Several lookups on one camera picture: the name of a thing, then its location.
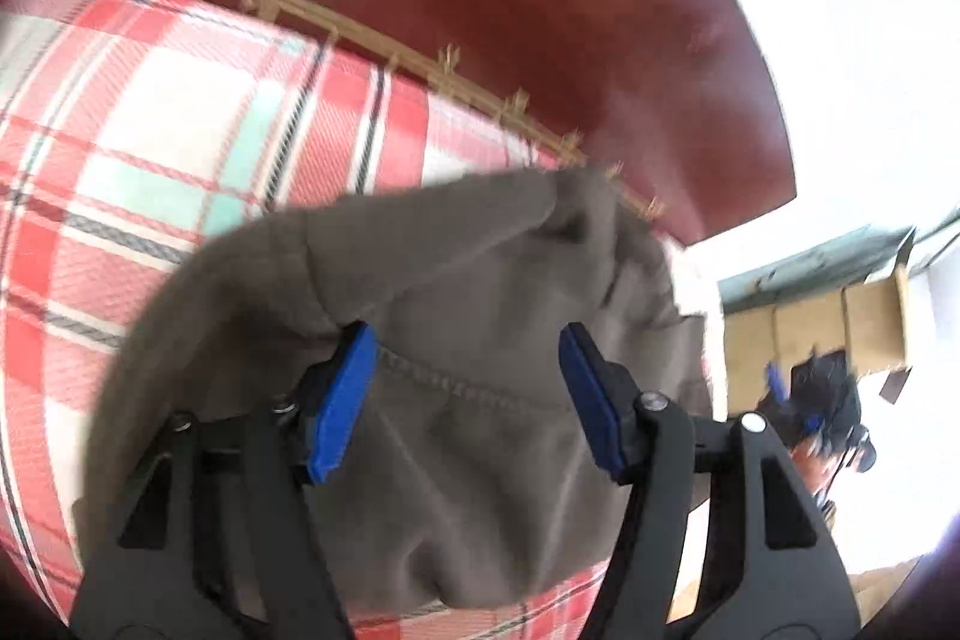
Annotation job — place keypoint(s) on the cardboard box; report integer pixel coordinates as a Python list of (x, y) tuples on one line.
[(810, 332)]

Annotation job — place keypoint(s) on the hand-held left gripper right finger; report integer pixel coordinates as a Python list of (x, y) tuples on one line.
[(592, 407)]

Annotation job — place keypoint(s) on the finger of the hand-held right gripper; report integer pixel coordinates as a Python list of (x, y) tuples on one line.
[(774, 381), (810, 424)]

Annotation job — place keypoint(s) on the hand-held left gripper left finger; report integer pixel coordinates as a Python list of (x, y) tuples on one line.
[(341, 400)]

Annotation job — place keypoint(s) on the grey hoodie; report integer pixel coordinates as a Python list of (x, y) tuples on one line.
[(465, 280)]

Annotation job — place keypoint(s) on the dark green panel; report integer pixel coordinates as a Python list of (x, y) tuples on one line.
[(810, 265)]

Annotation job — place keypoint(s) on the red plaid bed sheet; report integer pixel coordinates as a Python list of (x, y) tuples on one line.
[(150, 160)]

